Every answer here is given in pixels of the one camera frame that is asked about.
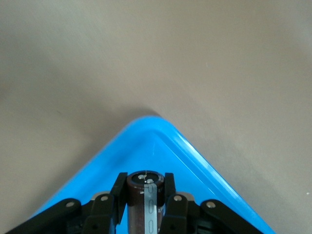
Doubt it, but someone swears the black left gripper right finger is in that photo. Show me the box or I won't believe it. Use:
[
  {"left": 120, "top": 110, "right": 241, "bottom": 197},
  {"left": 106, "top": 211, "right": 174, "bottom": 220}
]
[{"left": 157, "top": 172, "right": 276, "bottom": 234}]

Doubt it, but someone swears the black cylindrical capacitor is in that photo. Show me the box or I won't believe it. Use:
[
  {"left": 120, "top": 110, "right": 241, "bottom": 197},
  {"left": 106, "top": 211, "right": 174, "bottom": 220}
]
[{"left": 126, "top": 170, "right": 167, "bottom": 234}]

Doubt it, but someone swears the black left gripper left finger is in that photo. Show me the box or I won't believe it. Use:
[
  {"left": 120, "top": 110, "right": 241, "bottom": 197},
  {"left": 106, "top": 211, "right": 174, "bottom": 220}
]
[{"left": 4, "top": 172, "right": 129, "bottom": 234}]

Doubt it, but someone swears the blue plastic tray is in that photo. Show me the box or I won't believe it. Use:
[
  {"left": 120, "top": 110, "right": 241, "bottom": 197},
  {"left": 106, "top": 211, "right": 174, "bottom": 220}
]
[{"left": 29, "top": 116, "right": 276, "bottom": 234}]

